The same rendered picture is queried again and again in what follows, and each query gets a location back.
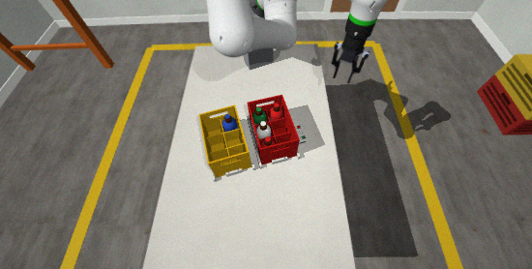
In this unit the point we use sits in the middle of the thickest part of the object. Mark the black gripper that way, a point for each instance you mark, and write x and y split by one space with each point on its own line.
353 43

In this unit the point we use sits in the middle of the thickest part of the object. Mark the red crate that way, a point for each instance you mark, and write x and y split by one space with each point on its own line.
283 133

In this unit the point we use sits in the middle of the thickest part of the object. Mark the green bottle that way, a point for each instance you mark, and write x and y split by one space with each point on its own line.
258 116

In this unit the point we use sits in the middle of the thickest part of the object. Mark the white paper pick list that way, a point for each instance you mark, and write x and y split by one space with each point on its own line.
299 132

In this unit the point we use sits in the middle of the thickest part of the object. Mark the yellow divided crate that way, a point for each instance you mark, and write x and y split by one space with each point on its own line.
220 145

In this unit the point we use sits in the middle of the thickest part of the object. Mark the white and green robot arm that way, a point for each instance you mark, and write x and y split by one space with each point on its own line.
234 32

